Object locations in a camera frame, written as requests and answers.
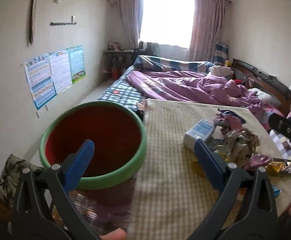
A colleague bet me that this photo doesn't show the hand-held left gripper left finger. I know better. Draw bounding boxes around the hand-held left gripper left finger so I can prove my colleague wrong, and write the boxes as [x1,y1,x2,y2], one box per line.
[10,139,103,240]

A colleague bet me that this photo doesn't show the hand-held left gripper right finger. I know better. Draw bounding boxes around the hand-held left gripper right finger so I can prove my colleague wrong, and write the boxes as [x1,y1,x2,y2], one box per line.
[194,139,279,240]

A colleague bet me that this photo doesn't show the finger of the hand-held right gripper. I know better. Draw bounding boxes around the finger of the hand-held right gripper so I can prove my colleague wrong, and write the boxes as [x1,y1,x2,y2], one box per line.
[268,113,291,155]

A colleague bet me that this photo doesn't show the white blue tissue packet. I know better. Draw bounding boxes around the white blue tissue packet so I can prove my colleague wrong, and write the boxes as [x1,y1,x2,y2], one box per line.
[183,119,217,153]

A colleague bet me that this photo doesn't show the red bucket with green rim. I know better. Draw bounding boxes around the red bucket with green rim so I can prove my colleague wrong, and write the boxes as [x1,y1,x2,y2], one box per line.
[39,101,148,190]

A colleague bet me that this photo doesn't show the person's left hand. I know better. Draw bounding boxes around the person's left hand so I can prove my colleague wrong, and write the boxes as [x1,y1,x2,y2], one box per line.
[100,229,129,240]

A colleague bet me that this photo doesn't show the patchwork checked cloth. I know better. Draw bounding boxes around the patchwork checked cloth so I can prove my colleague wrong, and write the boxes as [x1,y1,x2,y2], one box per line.
[270,129,291,178]

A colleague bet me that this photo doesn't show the white printed pillow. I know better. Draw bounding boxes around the white printed pillow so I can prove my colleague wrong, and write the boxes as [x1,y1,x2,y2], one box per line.
[255,89,279,106]

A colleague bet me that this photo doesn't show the dark patterned packet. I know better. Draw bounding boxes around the dark patterned packet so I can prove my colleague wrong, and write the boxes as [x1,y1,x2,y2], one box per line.
[280,159,291,175]

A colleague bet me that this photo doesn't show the crumpled grey paper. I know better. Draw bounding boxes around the crumpled grey paper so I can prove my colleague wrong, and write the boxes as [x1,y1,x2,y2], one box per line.
[222,127,260,166]

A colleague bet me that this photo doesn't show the yellow and dark snack packets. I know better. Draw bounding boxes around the yellow and dark snack packets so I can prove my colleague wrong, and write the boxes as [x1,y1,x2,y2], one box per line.
[267,161,285,178]

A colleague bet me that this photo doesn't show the crumpled purple grey wrapper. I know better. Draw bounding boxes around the crumpled purple grey wrapper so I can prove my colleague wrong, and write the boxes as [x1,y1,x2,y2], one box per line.
[214,112,246,131]

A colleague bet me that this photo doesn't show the beige checked mat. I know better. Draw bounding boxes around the beige checked mat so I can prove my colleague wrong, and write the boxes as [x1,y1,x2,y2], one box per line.
[129,99,291,233]

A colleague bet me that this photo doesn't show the dark wooden headboard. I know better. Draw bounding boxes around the dark wooden headboard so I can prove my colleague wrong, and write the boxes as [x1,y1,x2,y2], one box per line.
[232,59,291,115]

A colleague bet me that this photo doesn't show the camouflage cushion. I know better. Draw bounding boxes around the camouflage cushion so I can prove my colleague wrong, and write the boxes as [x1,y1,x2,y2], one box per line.
[0,154,46,205]

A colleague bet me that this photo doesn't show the purple quilt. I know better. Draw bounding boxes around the purple quilt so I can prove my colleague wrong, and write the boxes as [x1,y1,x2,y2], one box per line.
[127,70,264,115]

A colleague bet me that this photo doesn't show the white bundled clothes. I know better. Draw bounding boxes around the white bundled clothes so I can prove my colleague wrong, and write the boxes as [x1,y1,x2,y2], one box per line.
[209,65,234,77]

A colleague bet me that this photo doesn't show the blue checked bed sheet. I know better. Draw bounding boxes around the blue checked bed sheet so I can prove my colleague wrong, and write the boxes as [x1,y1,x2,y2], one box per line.
[97,65,149,112]

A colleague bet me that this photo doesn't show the blue plaid pillow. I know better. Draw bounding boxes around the blue plaid pillow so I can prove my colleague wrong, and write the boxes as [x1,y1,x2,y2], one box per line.
[133,55,219,73]

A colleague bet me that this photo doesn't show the small dark side table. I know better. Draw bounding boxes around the small dark side table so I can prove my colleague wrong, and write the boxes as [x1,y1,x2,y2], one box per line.
[103,49,135,81]

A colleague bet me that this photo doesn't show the pink curtain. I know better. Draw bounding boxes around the pink curtain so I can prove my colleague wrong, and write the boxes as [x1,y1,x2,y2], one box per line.
[186,0,227,62]
[116,0,146,51]

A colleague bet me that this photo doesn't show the bright window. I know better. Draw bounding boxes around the bright window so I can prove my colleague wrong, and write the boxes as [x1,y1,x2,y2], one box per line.
[140,0,195,48]

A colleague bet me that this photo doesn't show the blue chart wall poster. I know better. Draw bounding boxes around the blue chart wall poster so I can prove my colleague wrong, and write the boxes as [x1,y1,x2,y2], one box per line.
[24,52,57,110]

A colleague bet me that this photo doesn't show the white chart wall poster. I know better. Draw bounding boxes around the white chart wall poster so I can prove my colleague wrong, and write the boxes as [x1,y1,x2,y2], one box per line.
[49,49,72,93]

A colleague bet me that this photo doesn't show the green chart wall poster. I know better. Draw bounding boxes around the green chart wall poster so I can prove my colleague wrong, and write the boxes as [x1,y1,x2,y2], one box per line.
[68,45,86,85]

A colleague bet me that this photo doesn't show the metal wall bar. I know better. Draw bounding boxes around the metal wall bar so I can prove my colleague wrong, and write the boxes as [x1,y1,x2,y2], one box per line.
[50,16,76,27]

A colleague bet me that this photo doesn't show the hanging dark strap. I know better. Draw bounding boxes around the hanging dark strap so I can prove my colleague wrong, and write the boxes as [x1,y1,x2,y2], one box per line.
[27,0,38,46]

